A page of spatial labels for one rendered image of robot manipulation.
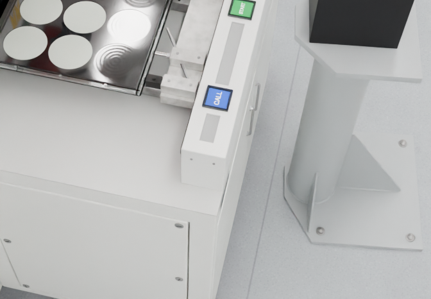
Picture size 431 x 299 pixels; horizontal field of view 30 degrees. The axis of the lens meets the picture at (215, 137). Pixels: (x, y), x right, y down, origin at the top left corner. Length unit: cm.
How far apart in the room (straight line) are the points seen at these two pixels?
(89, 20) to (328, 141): 82
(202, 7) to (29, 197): 61
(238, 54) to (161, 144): 27
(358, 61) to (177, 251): 63
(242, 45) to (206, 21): 18
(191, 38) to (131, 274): 64
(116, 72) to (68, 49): 13
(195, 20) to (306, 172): 77
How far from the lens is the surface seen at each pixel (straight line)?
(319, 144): 238
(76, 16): 195
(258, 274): 257
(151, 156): 180
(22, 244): 216
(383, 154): 283
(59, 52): 188
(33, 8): 198
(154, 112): 186
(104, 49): 188
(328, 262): 261
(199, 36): 192
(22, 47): 191
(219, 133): 166
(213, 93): 171
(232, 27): 184
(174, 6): 204
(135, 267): 208
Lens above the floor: 235
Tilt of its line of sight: 57 degrees down
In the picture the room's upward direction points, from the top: 4 degrees clockwise
